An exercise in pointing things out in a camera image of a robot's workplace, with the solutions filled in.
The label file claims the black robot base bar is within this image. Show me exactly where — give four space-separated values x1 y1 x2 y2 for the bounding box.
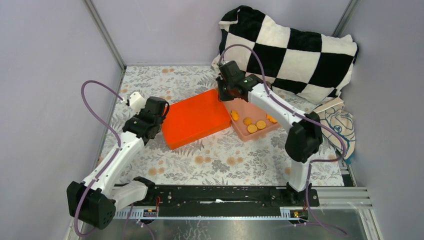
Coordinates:
134 185 320 218

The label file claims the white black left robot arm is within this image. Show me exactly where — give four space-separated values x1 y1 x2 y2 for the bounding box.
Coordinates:
66 96 170 230

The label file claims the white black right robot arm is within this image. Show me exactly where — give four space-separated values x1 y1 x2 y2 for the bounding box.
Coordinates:
216 60 323 206

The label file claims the cream blue printed cloth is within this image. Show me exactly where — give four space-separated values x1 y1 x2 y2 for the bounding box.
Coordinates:
313 97 356 165

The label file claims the swirl butter cookie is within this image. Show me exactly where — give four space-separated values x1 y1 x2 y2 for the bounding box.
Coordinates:
243 117 252 126

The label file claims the orange fish-shaped cookie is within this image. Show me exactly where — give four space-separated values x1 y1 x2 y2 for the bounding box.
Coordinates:
230 110 240 121
266 114 277 124

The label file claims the round yellow biscuit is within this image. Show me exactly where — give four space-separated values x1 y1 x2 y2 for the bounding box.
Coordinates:
255 120 267 130
247 124 258 134

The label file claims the black white checkered pillow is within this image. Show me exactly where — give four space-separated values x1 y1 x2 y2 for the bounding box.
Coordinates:
212 5 359 105

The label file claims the orange box lid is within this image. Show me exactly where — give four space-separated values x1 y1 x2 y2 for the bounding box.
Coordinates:
161 89 231 150

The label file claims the pink cookie tray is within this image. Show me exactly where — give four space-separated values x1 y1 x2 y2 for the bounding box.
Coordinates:
223 98 281 142

